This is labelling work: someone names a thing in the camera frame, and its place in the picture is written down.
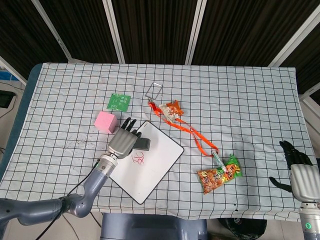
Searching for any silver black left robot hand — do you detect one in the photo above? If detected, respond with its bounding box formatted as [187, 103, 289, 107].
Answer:
[106, 116, 143, 160]

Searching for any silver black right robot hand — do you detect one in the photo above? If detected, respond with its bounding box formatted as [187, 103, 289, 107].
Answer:
[269, 140, 320, 202]

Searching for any dark green board eraser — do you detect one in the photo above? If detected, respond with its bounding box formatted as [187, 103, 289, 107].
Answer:
[133, 136, 151, 151]

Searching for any white whiteboard black rim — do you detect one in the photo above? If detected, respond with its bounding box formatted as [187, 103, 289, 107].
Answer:
[108, 120, 185, 205]

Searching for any pink foam cube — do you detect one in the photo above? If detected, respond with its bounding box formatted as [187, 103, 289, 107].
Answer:
[94, 111, 118, 134]

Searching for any green sachet packet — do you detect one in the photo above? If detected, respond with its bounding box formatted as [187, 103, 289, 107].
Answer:
[106, 92, 132, 111]

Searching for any crumpled orange white snack packet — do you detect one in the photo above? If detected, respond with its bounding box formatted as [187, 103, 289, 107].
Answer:
[159, 99, 185, 123]

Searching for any clear badge holder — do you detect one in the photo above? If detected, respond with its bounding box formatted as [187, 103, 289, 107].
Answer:
[144, 82, 164, 100]

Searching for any black bag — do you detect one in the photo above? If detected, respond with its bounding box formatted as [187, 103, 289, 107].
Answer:
[217, 217, 268, 240]

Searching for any white black checkered tablecloth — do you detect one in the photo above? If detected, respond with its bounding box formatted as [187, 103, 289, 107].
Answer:
[0, 62, 316, 222]

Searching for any blue-grey robot torso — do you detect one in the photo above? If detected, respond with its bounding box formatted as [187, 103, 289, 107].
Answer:
[99, 212, 208, 240]

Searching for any green white marker pen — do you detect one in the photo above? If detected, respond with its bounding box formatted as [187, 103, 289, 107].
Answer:
[212, 152, 227, 171]

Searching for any orange green snack bag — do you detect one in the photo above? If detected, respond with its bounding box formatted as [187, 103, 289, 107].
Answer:
[196, 154, 244, 196]

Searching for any blue table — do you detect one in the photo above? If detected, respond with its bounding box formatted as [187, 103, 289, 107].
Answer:
[0, 63, 44, 181]

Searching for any orange lanyard strap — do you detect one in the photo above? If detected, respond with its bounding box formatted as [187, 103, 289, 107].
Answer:
[147, 99, 220, 158]

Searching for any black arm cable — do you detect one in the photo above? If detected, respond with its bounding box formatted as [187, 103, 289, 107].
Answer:
[37, 159, 101, 240]

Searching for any white partition post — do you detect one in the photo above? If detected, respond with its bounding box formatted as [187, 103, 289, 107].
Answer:
[31, 0, 74, 64]
[101, 0, 126, 64]
[184, 0, 207, 65]
[268, 11, 320, 68]

